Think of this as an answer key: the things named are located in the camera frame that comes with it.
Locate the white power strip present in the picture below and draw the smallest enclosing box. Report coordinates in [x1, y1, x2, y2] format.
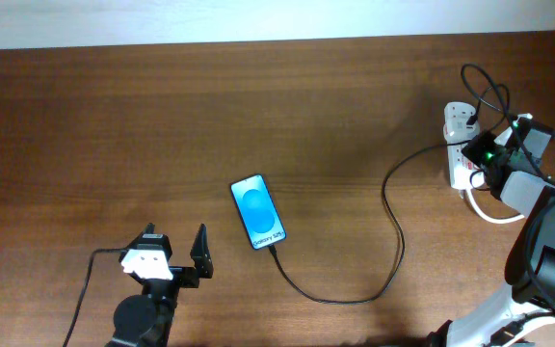
[444, 101, 484, 191]

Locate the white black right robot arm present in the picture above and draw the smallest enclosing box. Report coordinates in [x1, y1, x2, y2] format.
[425, 117, 555, 347]

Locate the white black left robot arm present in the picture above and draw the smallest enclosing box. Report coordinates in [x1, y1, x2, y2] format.
[106, 224, 214, 347]

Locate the white USB charger adapter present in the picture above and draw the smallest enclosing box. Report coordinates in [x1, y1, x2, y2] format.
[443, 118, 480, 144]

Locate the blue Galaxy smartphone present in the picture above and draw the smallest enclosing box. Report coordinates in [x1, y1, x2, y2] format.
[230, 173, 287, 250]

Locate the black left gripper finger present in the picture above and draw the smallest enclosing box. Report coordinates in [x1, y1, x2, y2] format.
[123, 223, 172, 260]
[190, 224, 214, 279]

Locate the black USB charging cable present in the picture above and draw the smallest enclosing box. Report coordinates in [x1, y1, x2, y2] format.
[267, 84, 513, 306]

